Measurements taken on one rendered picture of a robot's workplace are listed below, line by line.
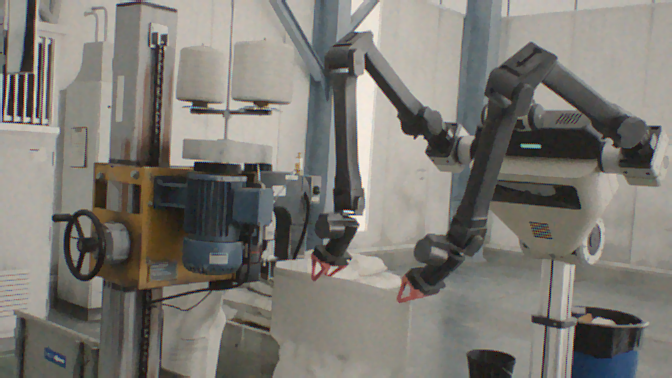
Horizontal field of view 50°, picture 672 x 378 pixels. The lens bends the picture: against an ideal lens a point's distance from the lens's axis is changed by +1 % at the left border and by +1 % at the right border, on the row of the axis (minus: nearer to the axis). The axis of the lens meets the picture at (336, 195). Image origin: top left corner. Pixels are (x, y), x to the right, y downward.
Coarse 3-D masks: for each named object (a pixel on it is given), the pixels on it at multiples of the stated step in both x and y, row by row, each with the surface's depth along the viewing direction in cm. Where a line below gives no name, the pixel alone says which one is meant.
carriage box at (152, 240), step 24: (96, 168) 194; (120, 168) 187; (144, 168) 180; (168, 168) 186; (192, 168) 214; (96, 192) 195; (144, 192) 180; (120, 216) 187; (144, 216) 181; (168, 216) 187; (144, 240) 181; (168, 240) 188; (120, 264) 186; (144, 264) 182; (144, 288) 183
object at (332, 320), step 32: (288, 288) 207; (320, 288) 197; (352, 288) 190; (384, 288) 187; (288, 320) 207; (320, 320) 197; (352, 320) 190; (384, 320) 185; (288, 352) 204; (320, 352) 196; (352, 352) 190; (384, 352) 185
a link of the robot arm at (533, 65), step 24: (528, 48) 152; (504, 72) 151; (528, 72) 148; (552, 72) 152; (504, 96) 151; (576, 96) 159; (600, 96) 163; (600, 120) 167; (624, 120) 166; (624, 144) 171
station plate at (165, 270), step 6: (156, 264) 185; (162, 264) 186; (168, 264) 188; (174, 264) 189; (156, 270) 185; (162, 270) 186; (168, 270) 188; (174, 270) 189; (156, 276) 185; (162, 276) 186; (168, 276) 188; (174, 276) 189
